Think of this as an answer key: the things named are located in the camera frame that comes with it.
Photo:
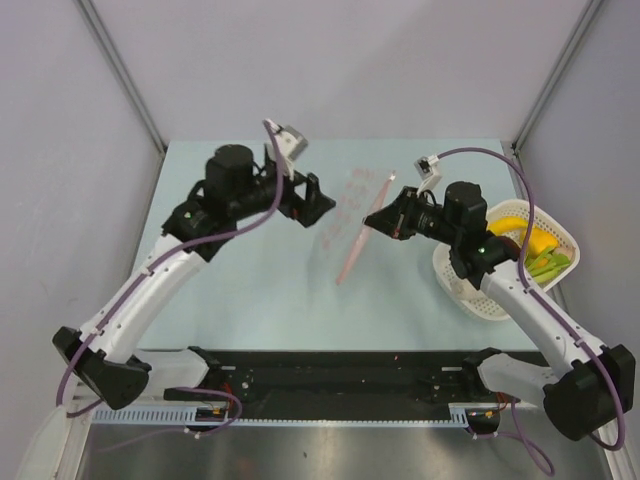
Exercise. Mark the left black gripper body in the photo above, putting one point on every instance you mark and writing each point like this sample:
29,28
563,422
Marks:
291,204

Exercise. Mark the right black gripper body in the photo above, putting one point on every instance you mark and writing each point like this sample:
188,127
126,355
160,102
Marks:
418,218

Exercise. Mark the clear zip top bag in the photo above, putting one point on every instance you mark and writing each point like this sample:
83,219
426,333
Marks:
342,234

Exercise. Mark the green leek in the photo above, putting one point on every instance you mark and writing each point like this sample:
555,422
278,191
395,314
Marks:
548,265

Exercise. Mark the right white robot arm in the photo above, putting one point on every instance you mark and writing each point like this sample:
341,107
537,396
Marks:
585,384

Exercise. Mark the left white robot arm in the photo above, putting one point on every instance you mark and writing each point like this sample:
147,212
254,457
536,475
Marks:
101,353

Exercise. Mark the yellow banana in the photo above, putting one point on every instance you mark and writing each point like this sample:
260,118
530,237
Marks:
504,225

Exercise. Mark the yellow bell pepper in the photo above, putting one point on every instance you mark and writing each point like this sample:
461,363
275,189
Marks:
539,241

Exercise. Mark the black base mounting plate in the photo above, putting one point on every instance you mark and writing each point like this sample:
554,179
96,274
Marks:
279,381

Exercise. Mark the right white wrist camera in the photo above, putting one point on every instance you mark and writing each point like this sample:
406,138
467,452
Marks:
428,169

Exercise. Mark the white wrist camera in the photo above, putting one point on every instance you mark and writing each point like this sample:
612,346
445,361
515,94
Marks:
290,144
428,169

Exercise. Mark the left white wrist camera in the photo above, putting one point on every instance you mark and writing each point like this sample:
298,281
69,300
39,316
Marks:
290,144

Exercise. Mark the white slotted cable duct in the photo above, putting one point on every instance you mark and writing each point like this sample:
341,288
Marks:
440,416

